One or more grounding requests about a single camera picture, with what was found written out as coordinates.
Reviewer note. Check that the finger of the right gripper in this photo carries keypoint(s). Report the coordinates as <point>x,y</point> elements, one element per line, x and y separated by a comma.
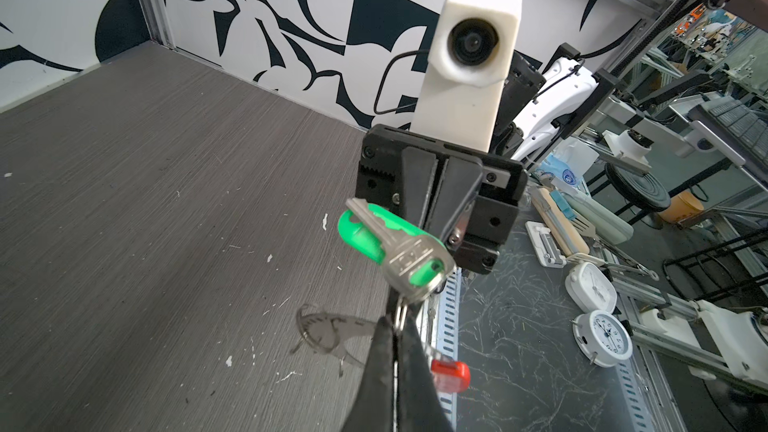
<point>457,187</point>
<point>417,176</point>

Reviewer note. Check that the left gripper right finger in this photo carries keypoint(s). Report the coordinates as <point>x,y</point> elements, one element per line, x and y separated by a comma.
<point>416,401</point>

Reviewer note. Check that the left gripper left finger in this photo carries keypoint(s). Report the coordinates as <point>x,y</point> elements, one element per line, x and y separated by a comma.
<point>373,408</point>

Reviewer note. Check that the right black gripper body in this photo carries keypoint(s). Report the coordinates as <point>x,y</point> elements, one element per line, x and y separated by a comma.
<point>484,226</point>

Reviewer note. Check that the red key tag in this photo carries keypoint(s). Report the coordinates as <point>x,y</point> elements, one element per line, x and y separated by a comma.
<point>450,376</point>

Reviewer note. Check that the green key tag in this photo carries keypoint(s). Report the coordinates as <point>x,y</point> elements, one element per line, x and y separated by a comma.
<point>413,262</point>

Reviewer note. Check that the white plastic holder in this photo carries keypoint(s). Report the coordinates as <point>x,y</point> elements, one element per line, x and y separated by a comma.
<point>546,250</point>

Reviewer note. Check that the white alarm clock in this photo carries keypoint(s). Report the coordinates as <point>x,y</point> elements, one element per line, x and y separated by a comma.
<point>590,289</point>
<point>602,338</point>

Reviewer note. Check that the black round stool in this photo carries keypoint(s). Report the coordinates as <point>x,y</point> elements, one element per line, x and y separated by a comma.
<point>642,191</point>

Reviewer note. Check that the wooden handled tool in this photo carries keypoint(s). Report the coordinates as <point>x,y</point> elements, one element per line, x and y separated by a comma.
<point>564,233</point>

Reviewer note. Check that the white cable duct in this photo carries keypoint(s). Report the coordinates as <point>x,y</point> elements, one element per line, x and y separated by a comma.
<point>447,336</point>

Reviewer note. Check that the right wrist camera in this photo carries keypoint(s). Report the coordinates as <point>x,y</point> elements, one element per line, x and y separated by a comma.
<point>469,59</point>

